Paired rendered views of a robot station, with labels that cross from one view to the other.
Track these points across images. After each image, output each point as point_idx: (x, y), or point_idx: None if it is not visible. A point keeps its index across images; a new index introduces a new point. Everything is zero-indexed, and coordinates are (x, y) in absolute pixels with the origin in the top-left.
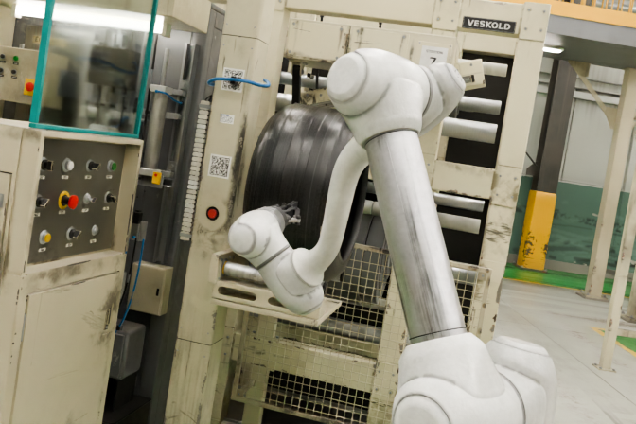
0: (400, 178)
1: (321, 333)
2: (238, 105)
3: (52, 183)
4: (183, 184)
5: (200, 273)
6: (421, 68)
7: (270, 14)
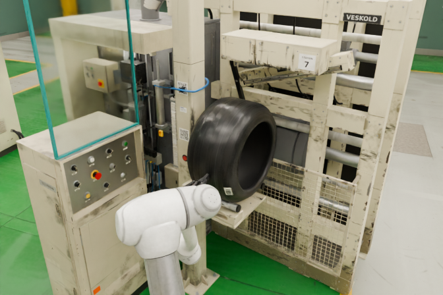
0: (154, 289)
1: (264, 202)
2: (187, 103)
3: (83, 171)
4: None
5: None
6: (182, 200)
7: (200, 43)
